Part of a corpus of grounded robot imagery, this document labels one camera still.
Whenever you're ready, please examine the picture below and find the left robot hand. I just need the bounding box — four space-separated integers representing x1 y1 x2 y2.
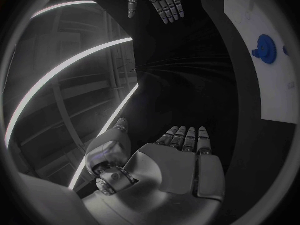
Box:
82 117 227 225

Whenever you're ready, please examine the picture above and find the white task board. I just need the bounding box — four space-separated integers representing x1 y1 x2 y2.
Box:
219 0 300 125

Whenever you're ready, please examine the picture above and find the blue gear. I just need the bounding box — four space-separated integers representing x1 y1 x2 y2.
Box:
256 33 279 65

